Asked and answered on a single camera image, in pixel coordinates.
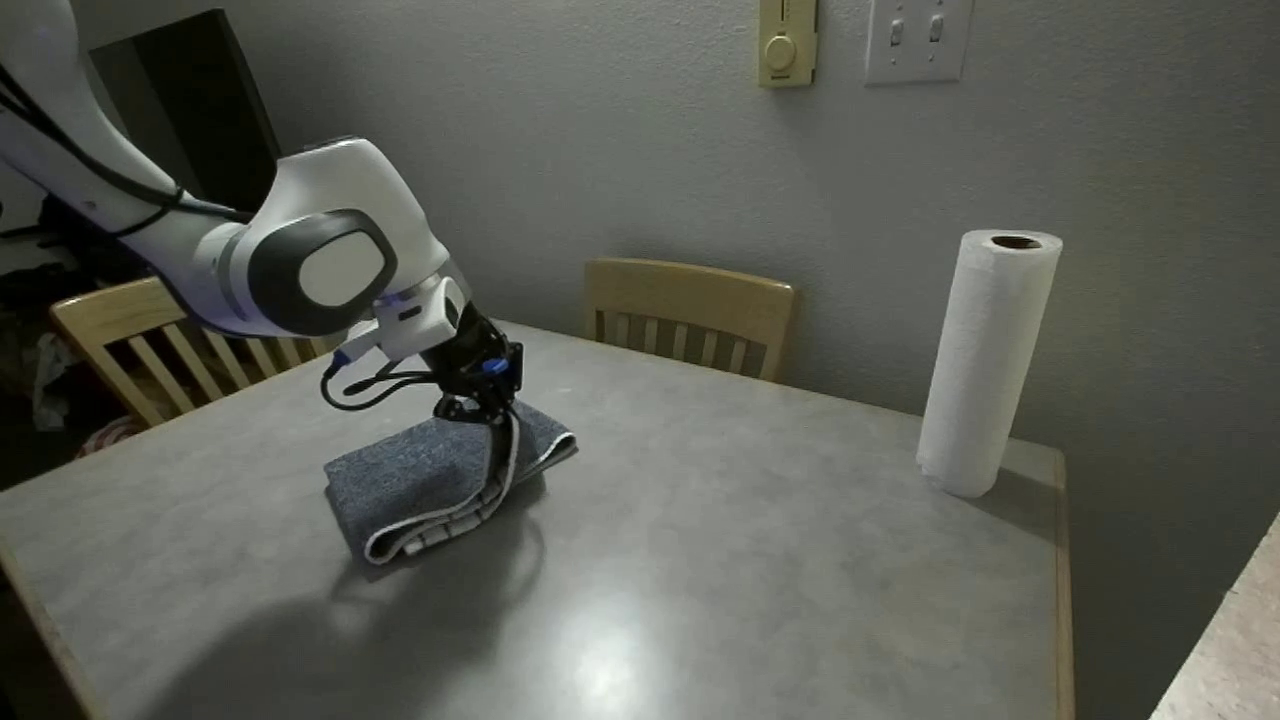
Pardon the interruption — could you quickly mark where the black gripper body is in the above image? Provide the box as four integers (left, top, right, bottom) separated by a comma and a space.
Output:
428, 303, 528, 428

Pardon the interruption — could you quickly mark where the blue striped towel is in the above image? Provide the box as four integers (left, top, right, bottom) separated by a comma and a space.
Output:
322, 397, 586, 570

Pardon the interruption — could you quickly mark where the white paper towel roll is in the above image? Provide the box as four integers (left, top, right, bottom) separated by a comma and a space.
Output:
913, 224, 1068, 503

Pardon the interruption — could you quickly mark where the wooden chair with curved backrest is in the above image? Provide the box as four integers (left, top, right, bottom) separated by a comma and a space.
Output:
579, 253, 800, 383

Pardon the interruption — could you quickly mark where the wooden chair with slatted backrest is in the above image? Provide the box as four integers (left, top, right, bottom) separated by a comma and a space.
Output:
48, 272, 352, 432

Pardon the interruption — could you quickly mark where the speckled beige countertop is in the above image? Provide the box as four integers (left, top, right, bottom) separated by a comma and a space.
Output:
1149, 515, 1280, 720

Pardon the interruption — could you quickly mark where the black cable with blue ends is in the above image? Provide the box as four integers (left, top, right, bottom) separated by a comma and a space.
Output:
315, 350, 449, 417

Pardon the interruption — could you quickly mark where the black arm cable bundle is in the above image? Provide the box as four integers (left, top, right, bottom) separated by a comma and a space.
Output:
0, 66, 252, 244

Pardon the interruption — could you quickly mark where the white light switch plate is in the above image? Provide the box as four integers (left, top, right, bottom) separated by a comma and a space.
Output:
866, 0, 986, 92

